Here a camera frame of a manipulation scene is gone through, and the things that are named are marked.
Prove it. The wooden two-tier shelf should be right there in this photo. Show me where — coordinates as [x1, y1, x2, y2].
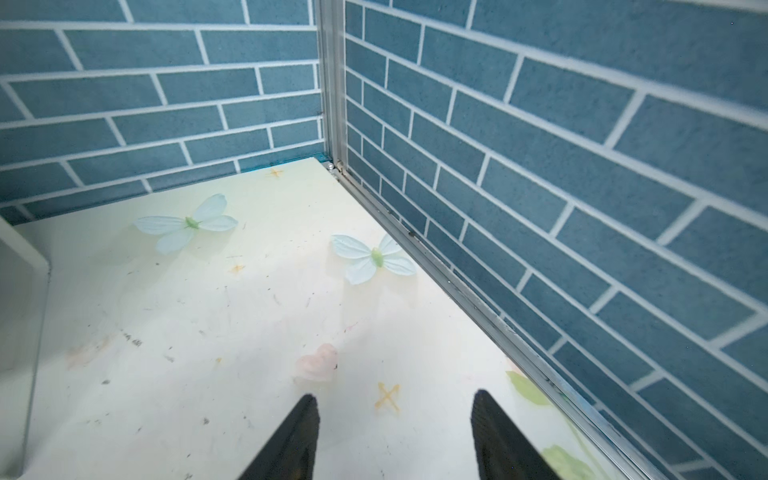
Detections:
[1, 220, 50, 479]

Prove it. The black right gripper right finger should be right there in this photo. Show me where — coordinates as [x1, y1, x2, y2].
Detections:
[471, 390, 559, 480]

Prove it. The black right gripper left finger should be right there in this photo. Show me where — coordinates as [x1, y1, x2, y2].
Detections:
[238, 394, 320, 480]

